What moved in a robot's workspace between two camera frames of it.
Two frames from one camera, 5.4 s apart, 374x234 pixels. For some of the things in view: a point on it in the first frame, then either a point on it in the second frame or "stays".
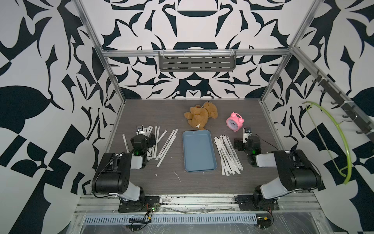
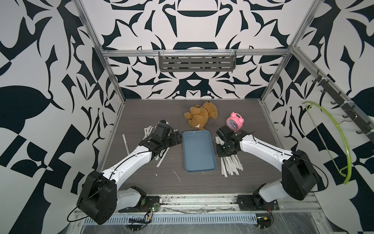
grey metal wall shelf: x=197 y=61 stays
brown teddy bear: x=198 y=115 stays
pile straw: x=230 y=162 stays
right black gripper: x=240 y=144 -> x=219 y=153
